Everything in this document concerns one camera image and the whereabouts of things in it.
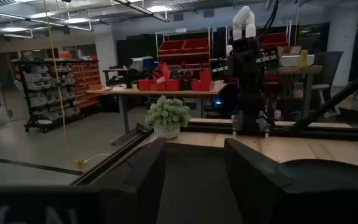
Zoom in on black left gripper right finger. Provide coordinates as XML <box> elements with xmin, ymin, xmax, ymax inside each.
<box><xmin>224</xmin><ymin>138</ymin><xmax>292</xmax><ymax>224</ymax></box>

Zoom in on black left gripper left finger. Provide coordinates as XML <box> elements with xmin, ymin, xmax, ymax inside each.
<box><xmin>99</xmin><ymin>137</ymin><xmax>167</xmax><ymax>224</ymax></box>

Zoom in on tall red plastic bin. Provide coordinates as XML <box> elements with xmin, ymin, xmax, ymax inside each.
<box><xmin>191</xmin><ymin>70</ymin><xmax>216</xmax><ymax>92</ymax></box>

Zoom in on wooden desk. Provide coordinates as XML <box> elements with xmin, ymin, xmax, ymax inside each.
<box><xmin>264</xmin><ymin>64</ymin><xmax>324</xmax><ymax>119</ymax></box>

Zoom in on green plant in white pot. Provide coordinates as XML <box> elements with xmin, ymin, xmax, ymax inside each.
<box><xmin>145</xmin><ymin>95</ymin><xmax>192</xmax><ymax>140</ymax></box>

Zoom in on white box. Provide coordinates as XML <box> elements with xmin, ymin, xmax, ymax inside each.
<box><xmin>279</xmin><ymin>54</ymin><xmax>316</xmax><ymax>67</ymax></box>

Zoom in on yellow container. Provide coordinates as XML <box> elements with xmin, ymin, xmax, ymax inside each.
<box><xmin>300</xmin><ymin>49</ymin><xmax>309</xmax><ymax>67</ymax></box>

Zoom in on large red bin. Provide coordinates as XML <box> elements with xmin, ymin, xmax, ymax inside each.
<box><xmin>259</xmin><ymin>32</ymin><xmax>289</xmax><ymax>48</ymax></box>

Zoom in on wooden table with grey legs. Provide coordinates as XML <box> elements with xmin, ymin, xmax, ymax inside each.
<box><xmin>85</xmin><ymin>81</ymin><xmax>228</xmax><ymax>147</ymax></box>

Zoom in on grey office chair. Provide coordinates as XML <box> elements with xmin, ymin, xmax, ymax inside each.
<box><xmin>308</xmin><ymin>50</ymin><xmax>345</xmax><ymax>119</ymax></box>

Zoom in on metal rack with red bins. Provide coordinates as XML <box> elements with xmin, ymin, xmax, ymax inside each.
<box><xmin>155</xmin><ymin>27</ymin><xmax>213</xmax><ymax>72</ymax></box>

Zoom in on stacked tilted red bins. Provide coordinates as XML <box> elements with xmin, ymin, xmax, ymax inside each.
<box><xmin>152</xmin><ymin>62</ymin><xmax>172</xmax><ymax>82</ymax></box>

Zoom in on black shelving rack with bins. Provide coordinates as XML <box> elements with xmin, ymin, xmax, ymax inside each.
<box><xmin>11</xmin><ymin>57</ymin><xmax>103</xmax><ymax>134</ymax></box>

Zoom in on white floor cable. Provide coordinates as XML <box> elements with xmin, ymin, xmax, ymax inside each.
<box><xmin>83</xmin><ymin>152</ymin><xmax>112</xmax><ymax>165</ymax></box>

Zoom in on hanging black cables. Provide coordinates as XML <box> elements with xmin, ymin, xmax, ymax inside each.
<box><xmin>255</xmin><ymin>0</ymin><xmax>280</xmax><ymax>40</ymax></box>

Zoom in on yellow cable with plug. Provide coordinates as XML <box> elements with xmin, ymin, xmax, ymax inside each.
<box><xmin>43</xmin><ymin>0</ymin><xmax>87</xmax><ymax>166</ymax></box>

